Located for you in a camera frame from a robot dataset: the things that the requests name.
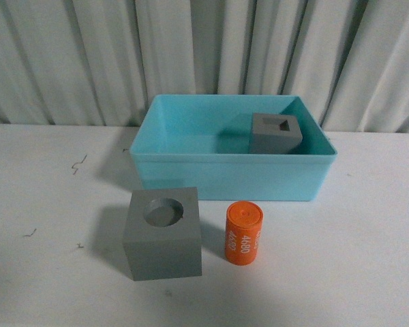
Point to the orange cylinder part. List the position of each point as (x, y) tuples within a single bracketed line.
[(243, 229)]

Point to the light blue plastic box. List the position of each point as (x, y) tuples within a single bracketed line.
[(202, 141)]

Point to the gray cube with round hole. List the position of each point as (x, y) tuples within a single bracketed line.
[(162, 235)]

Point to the white pleated curtain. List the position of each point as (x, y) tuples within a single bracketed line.
[(103, 62)]

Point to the gray cube with rectangular slot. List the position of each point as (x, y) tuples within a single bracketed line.
[(274, 134)]

